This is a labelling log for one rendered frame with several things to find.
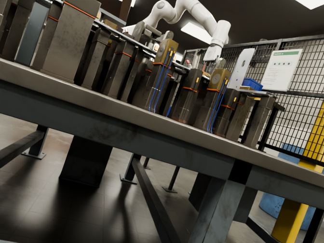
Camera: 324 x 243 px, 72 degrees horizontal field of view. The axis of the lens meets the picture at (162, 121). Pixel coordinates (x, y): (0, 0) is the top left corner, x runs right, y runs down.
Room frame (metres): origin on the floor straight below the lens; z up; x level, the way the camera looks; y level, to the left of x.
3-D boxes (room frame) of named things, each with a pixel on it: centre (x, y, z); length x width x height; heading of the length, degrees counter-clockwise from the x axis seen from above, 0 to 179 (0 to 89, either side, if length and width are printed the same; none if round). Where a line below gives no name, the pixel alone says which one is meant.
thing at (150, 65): (1.38, 0.18, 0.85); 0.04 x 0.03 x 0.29; 122
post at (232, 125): (1.36, -0.40, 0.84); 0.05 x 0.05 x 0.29; 32
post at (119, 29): (1.33, 0.43, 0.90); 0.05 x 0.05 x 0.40; 32
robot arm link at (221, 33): (1.45, -0.16, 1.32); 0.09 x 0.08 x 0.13; 155
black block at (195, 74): (1.19, -0.09, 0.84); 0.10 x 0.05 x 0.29; 32
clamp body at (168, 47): (1.07, 0.09, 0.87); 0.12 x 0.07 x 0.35; 32
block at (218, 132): (1.31, -0.33, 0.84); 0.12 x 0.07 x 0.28; 32
